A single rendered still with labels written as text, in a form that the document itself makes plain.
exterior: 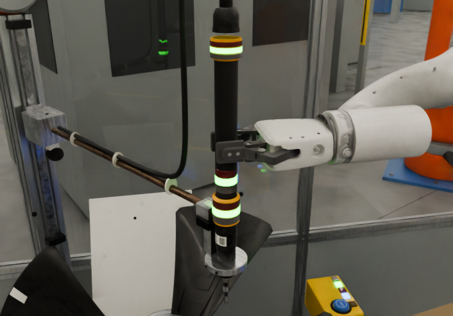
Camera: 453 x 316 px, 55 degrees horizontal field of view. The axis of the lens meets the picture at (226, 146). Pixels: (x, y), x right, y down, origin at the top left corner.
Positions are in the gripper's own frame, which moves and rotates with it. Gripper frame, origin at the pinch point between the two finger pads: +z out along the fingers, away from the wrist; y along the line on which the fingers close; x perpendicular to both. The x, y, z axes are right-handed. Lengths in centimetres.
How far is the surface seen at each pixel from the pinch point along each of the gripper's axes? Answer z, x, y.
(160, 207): 9, -32, 41
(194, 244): 3.3, -29.1, 18.2
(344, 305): -36, -58, 24
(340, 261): -59, -81, 70
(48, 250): 30.4, -22.5, 12.5
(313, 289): -31, -59, 33
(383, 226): -75, -67, 70
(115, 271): 21, -43, 31
